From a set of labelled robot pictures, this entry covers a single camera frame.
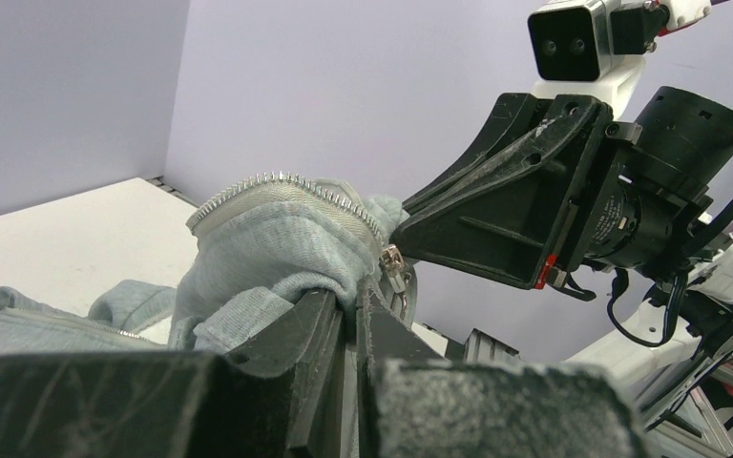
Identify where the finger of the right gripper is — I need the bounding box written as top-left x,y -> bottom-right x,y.
403,93 -> 553,212
390,94 -> 613,290

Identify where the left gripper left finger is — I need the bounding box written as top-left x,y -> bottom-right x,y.
0,290 -> 345,457

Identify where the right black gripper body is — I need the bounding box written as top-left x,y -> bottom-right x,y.
581,86 -> 733,281

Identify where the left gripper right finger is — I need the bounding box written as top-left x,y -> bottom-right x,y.
354,279 -> 648,457

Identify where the silver zipper pull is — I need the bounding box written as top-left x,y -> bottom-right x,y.
380,244 -> 417,322

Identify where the grey zip-up jacket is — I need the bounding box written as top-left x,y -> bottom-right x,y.
0,174 -> 408,355

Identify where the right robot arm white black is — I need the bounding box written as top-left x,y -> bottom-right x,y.
390,87 -> 733,427

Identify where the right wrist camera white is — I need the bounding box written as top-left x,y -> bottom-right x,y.
527,0 -> 716,119

